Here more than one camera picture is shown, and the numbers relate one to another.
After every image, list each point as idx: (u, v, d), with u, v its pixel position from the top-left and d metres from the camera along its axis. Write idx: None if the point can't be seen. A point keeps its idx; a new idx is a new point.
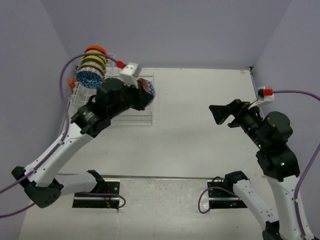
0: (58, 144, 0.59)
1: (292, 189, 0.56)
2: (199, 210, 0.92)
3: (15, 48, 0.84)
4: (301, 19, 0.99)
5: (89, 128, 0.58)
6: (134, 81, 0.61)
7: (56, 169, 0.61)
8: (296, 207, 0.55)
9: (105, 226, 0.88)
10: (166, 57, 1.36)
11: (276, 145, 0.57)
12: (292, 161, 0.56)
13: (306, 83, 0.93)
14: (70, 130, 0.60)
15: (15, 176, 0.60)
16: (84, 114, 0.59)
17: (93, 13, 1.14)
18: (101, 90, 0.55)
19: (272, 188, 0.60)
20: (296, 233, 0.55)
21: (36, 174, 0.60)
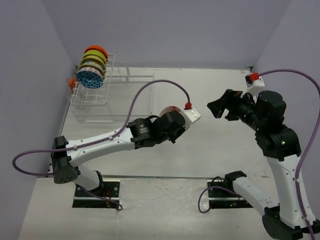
0: (107, 138, 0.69)
1: (292, 170, 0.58)
2: (199, 210, 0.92)
3: (15, 47, 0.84)
4: (301, 19, 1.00)
5: (138, 140, 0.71)
6: (188, 124, 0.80)
7: (91, 155, 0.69)
8: (297, 187, 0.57)
9: (105, 226, 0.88)
10: (166, 57, 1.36)
11: (274, 123, 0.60)
12: (292, 140, 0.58)
13: (306, 83, 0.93)
14: (122, 134, 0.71)
15: (57, 143, 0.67)
16: (140, 126, 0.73)
17: (93, 13, 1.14)
18: (169, 118, 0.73)
19: (273, 169, 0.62)
20: (297, 214, 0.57)
21: (76, 151, 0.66)
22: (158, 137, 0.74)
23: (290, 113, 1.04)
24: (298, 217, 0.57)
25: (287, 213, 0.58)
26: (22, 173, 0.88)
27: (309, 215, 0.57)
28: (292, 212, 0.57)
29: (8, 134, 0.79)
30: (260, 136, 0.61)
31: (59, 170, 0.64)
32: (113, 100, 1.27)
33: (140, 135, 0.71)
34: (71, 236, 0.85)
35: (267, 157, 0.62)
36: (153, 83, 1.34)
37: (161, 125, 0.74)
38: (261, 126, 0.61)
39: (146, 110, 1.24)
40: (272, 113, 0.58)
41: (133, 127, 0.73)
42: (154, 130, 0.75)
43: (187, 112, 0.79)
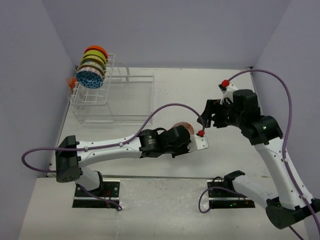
0: (118, 143, 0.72)
1: (279, 151, 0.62)
2: (199, 210, 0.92)
3: (15, 47, 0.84)
4: (301, 19, 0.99)
5: (146, 150, 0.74)
6: (193, 149, 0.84)
7: (100, 158, 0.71)
8: (287, 166, 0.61)
9: (105, 226, 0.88)
10: (166, 57, 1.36)
11: (253, 113, 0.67)
12: (272, 125, 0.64)
13: (306, 83, 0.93)
14: (132, 142, 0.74)
15: (67, 141, 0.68)
16: (149, 138, 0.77)
17: (93, 13, 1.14)
18: (176, 131, 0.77)
19: (262, 156, 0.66)
20: (294, 194, 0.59)
21: (86, 152, 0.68)
22: (165, 149, 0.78)
23: None
24: (296, 197, 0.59)
25: (285, 195, 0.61)
26: (22, 173, 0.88)
27: (306, 193, 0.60)
28: (289, 193, 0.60)
29: (8, 134, 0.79)
30: (245, 127, 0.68)
31: (66, 170, 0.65)
32: (113, 100, 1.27)
33: (147, 146, 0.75)
34: (71, 236, 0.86)
35: (255, 146, 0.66)
36: (153, 83, 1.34)
37: (168, 137, 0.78)
38: (242, 118, 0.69)
39: (146, 110, 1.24)
40: (248, 105, 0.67)
41: (142, 137, 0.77)
42: (161, 142, 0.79)
43: (198, 139, 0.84)
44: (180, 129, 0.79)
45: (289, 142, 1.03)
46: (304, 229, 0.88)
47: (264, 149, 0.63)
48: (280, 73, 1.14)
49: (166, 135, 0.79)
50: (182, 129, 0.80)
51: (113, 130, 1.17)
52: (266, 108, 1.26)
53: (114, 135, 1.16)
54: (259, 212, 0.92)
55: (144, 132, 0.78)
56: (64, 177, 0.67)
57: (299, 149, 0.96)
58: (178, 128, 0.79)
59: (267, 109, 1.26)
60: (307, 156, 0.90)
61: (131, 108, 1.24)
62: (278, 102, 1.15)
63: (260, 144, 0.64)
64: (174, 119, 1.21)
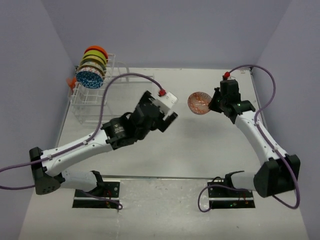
0: (82, 142, 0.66)
1: (252, 119, 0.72)
2: (199, 210, 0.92)
3: (14, 47, 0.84)
4: (301, 19, 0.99)
5: (114, 140, 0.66)
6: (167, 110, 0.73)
7: (69, 163, 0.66)
8: (258, 128, 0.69)
9: (105, 226, 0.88)
10: (166, 58, 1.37)
11: (234, 97, 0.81)
12: (246, 104, 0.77)
13: (306, 83, 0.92)
14: (97, 136, 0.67)
15: (31, 155, 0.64)
16: (115, 126, 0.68)
17: (93, 13, 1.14)
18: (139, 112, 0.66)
19: (242, 128, 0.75)
20: (267, 149, 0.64)
21: (51, 161, 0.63)
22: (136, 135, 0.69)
23: (290, 113, 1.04)
24: (270, 151, 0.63)
25: (261, 153, 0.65)
26: (22, 173, 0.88)
27: (279, 148, 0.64)
28: (263, 148, 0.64)
29: (8, 134, 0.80)
30: (225, 108, 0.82)
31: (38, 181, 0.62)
32: (113, 101, 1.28)
33: (115, 136, 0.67)
34: (71, 236, 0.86)
35: (236, 123, 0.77)
36: (153, 83, 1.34)
37: (135, 120, 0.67)
38: (225, 101, 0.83)
39: None
40: (229, 90, 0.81)
41: (109, 128, 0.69)
42: (130, 127, 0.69)
43: (163, 99, 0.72)
44: (145, 108, 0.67)
45: (289, 142, 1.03)
46: (304, 229, 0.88)
47: (240, 118, 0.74)
48: (280, 73, 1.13)
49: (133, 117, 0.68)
50: (151, 107, 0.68)
51: None
52: (266, 109, 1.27)
53: None
54: (259, 212, 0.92)
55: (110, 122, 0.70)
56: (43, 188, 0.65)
57: (298, 149, 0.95)
58: (143, 108, 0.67)
59: (266, 109, 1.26)
60: (307, 157, 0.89)
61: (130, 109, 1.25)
62: (278, 103, 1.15)
63: (236, 117, 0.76)
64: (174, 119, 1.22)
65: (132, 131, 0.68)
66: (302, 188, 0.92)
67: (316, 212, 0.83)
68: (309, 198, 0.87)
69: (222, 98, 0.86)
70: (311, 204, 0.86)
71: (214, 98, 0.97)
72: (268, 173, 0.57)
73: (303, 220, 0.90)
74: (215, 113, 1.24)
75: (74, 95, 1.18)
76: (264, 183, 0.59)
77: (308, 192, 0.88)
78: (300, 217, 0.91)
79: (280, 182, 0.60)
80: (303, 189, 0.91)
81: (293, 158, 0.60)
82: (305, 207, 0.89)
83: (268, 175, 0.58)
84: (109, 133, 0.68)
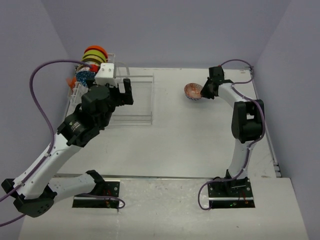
0: (44, 156, 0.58)
1: (230, 85, 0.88)
2: (199, 207, 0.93)
3: (14, 47, 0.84)
4: (301, 18, 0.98)
5: (75, 139, 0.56)
6: (113, 80, 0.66)
7: (45, 179, 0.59)
8: (233, 89, 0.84)
9: (105, 226, 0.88)
10: (166, 57, 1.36)
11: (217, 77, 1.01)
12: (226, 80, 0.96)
13: (306, 82, 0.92)
14: (57, 141, 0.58)
15: (4, 188, 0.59)
16: (70, 124, 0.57)
17: (92, 12, 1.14)
18: (86, 99, 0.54)
19: (223, 96, 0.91)
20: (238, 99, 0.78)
21: (24, 187, 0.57)
22: (96, 123, 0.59)
23: (290, 113, 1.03)
24: (240, 99, 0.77)
25: None
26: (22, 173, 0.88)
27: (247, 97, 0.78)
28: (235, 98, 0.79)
29: (8, 134, 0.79)
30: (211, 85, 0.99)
31: (23, 209, 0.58)
32: None
33: (73, 134, 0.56)
34: (71, 236, 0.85)
35: (220, 95, 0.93)
36: (153, 82, 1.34)
37: (87, 110, 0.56)
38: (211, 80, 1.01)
39: (146, 110, 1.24)
40: (214, 72, 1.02)
41: (64, 128, 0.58)
42: (87, 117, 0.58)
43: (100, 72, 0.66)
44: (91, 93, 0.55)
45: (289, 142, 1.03)
46: (304, 229, 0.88)
47: (221, 87, 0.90)
48: (280, 72, 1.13)
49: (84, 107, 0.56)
50: (97, 88, 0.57)
51: (113, 129, 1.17)
52: (266, 108, 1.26)
53: (114, 135, 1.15)
54: (260, 212, 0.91)
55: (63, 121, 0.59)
56: (35, 211, 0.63)
57: (299, 148, 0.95)
58: (88, 93, 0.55)
59: (267, 109, 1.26)
60: (307, 157, 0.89)
61: (130, 109, 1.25)
62: (278, 102, 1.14)
63: (219, 88, 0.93)
64: (174, 119, 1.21)
65: (91, 121, 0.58)
66: (303, 187, 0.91)
67: (316, 211, 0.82)
68: (309, 198, 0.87)
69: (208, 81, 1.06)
70: (311, 204, 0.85)
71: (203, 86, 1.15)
72: (237, 110, 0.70)
73: (303, 219, 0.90)
74: (215, 113, 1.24)
75: (74, 95, 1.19)
76: (237, 123, 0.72)
77: (308, 191, 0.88)
78: (300, 216, 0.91)
79: (250, 124, 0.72)
80: (303, 188, 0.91)
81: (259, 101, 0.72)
82: (305, 207, 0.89)
83: (238, 114, 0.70)
84: (67, 133, 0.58)
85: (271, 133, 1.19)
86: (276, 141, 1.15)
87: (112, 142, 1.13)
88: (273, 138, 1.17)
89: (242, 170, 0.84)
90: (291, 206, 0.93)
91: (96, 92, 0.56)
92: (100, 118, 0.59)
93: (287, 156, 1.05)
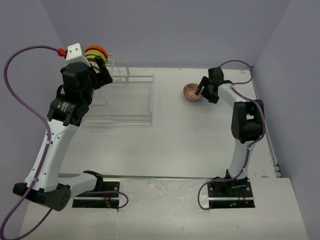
0: (47, 145, 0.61)
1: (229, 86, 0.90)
2: (199, 207, 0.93)
3: (14, 47, 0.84)
4: (301, 17, 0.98)
5: (70, 117, 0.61)
6: (82, 58, 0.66)
7: (55, 167, 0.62)
8: (233, 89, 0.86)
9: (105, 226, 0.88)
10: (166, 58, 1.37)
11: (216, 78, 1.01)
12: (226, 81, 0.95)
13: (306, 82, 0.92)
14: (53, 128, 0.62)
15: (18, 192, 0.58)
16: (58, 106, 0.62)
17: (92, 12, 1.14)
18: (68, 76, 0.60)
19: (223, 96, 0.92)
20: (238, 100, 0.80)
21: (40, 181, 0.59)
22: (83, 99, 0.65)
23: (290, 113, 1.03)
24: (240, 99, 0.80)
25: None
26: (22, 173, 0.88)
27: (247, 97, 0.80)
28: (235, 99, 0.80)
29: (8, 133, 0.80)
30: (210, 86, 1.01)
31: (49, 200, 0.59)
32: (113, 100, 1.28)
33: (65, 113, 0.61)
34: (71, 235, 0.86)
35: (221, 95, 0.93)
36: (153, 83, 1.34)
37: (71, 87, 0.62)
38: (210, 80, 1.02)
39: (146, 110, 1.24)
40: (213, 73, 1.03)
41: (55, 113, 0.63)
42: (71, 95, 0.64)
43: (69, 54, 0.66)
44: (69, 69, 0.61)
45: (289, 142, 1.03)
46: (304, 229, 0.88)
47: (219, 88, 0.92)
48: (280, 72, 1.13)
49: (67, 85, 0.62)
50: (72, 66, 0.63)
51: (113, 129, 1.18)
52: (266, 108, 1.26)
53: (114, 135, 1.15)
54: (260, 212, 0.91)
55: (50, 109, 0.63)
56: (59, 203, 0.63)
57: (299, 148, 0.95)
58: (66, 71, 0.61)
59: (266, 109, 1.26)
60: (308, 157, 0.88)
61: (130, 109, 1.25)
62: (278, 102, 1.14)
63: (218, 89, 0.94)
64: (174, 119, 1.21)
65: (78, 98, 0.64)
66: (303, 187, 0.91)
67: (317, 211, 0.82)
68: (309, 198, 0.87)
69: (208, 82, 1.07)
70: (312, 204, 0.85)
71: (202, 86, 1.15)
72: (237, 110, 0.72)
73: (303, 219, 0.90)
74: (215, 113, 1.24)
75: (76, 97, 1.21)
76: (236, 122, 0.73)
77: (308, 191, 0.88)
78: (300, 216, 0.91)
79: (250, 123, 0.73)
80: (303, 188, 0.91)
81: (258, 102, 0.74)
82: (305, 207, 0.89)
83: (238, 113, 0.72)
84: (59, 117, 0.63)
85: (271, 133, 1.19)
86: (276, 141, 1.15)
87: (112, 142, 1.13)
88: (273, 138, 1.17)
89: (242, 170, 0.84)
90: (291, 206, 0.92)
91: (73, 68, 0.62)
92: (84, 94, 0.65)
93: (286, 156, 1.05)
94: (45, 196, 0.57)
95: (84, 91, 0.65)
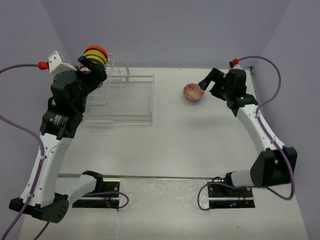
0: (41, 160, 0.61)
1: (253, 112, 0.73)
2: (199, 207, 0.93)
3: (13, 47, 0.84)
4: (301, 17, 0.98)
5: (64, 130, 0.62)
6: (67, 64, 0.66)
7: (51, 182, 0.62)
8: (258, 120, 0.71)
9: (105, 226, 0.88)
10: (166, 58, 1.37)
11: (239, 88, 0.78)
12: (249, 98, 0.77)
13: (306, 82, 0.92)
14: (46, 143, 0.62)
15: (14, 207, 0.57)
16: (50, 120, 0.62)
17: (92, 12, 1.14)
18: (57, 89, 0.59)
19: (242, 120, 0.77)
20: (265, 141, 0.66)
21: (36, 197, 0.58)
22: (75, 109, 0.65)
23: (290, 113, 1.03)
24: (268, 143, 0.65)
25: (259, 144, 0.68)
26: (22, 174, 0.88)
27: (277, 140, 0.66)
28: (262, 140, 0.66)
29: (8, 133, 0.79)
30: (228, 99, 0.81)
31: (46, 213, 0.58)
32: (113, 100, 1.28)
33: (58, 127, 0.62)
34: (71, 235, 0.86)
35: (237, 116, 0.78)
36: (153, 83, 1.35)
37: (62, 99, 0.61)
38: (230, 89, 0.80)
39: (146, 110, 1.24)
40: (237, 82, 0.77)
41: (47, 126, 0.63)
42: (63, 106, 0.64)
43: (52, 64, 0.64)
44: (57, 82, 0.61)
45: (289, 142, 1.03)
46: (304, 229, 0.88)
47: (242, 111, 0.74)
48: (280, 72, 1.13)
49: (57, 98, 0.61)
50: (61, 78, 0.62)
51: (113, 129, 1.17)
52: (266, 108, 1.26)
53: (114, 135, 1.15)
54: (260, 212, 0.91)
55: (43, 121, 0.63)
56: (57, 216, 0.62)
57: (298, 148, 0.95)
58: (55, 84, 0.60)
59: (266, 109, 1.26)
60: (308, 157, 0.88)
61: (130, 109, 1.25)
62: (278, 103, 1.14)
63: (238, 109, 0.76)
64: (174, 119, 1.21)
65: (70, 109, 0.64)
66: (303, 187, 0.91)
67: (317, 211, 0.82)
68: (308, 198, 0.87)
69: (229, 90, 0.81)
70: (312, 204, 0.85)
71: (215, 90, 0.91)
72: (264, 160, 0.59)
73: (303, 219, 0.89)
74: (215, 114, 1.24)
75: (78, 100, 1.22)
76: (260, 172, 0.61)
77: (308, 191, 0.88)
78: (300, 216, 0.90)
79: (276, 173, 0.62)
80: (303, 188, 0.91)
81: (290, 150, 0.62)
82: (306, 207, 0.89)
83: (264, 163, 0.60)
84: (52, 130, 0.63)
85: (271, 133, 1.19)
86: None
87: (112, 142, 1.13)
88: None
89: (246, 187, 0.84)
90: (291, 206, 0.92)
91: (62, 80, 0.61)
92: (75, 104, 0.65)
93: None
94: (42, 210, 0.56)
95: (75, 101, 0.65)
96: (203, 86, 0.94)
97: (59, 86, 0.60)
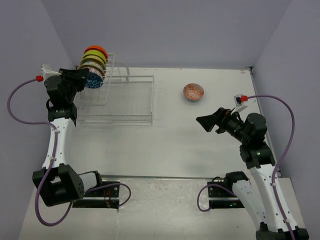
0: (55, 133, 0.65)
1: (269, 175, 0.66)
2: (199, 208, 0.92)
3: (13, 47, 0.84)
4: (301, 17, 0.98)
5: (71, 114, 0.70)
6: (54, 73, 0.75)
7: (67, 151, 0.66)
8: (275, 190, 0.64)
9: (105, 226, 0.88)
10: (166, 58, 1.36)
11: (254, 139, 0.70)
12: (266, 152, 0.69)
13: (307, 81, 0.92)
14: (57, 122, 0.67)
15: (37, 176, 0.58)
16: (56, 111, 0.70)
17: (92, 12, 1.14)
18: (53, 89, 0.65)
19: (254, 178, 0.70)
20: (278, 217, 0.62)
21: (58, 159, 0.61)
22: (71, 101, 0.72)
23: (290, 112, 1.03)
24: (280, 220, 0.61)
25: (271, 218, 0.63)
26: (22, 174, 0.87)
27: (291, 219, 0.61)
28: (274, 216, 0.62)
29: (7, 133, 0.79)
30: (241, 148, 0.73)
31: (72, 173, 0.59)
32: (113, 100, 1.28)
33: (64, 113, 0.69)
34: (72, 235, 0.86)
35: (250, 170, 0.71)
36: (153, 83, 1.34)
37: (59, 97, 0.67)
38: (243, 136, 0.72)
39: (146, 110, 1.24)
40: (257, 133, 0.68)
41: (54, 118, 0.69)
42: (59, 103, 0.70)
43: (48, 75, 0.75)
44: (50, 85, 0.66)
45: None
46: None
47: (257, 172, 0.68)
48: (280, 72, 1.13)
49: (54, 97, 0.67)
50: (51, 81, 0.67)
51: (114, 129, 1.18)
52: (266, 108, 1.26)
53: (114, 135, 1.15)
54: None
55: (49, 116, 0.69)
56: (77, 190, 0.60)
57: (298, 148, 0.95)
58: (48, 87, 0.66)
59: (267, 109, 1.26)
60: (309, 156, 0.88)
61: (130, 109, 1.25)
62: (278, 102, 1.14)
63: (253, 168, 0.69)
64: (174, 119, 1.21)
65: (67, 103, 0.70)
66: (303, 187, 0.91)
67: (317, 210, 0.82)
68: (308, 198, 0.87)
69: (242, 136, 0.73)
70: (312, 203, 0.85)
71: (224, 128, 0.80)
72: None
73: (303, 220, 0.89)
74: None
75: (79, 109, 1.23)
76: None
77: (307, 191, 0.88)
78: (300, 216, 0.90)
79: None
80: (303, 188, 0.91)
81: (302, 232, 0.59)
82: (305, 206, 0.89)
83: None
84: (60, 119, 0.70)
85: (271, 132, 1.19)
86: (275, 140, 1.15)
87: (112, 142, 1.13)
88: (273, 137, 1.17)
89: None
90: (291, 206, 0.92)
91: (52, 82, 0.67)
92: (70, 98, 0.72)
93: (286, 156, 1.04)
94: (68, 168, 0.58)
95: (69, 95, 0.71)
96: (209, 127, 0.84)
97: (53, 86, 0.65)
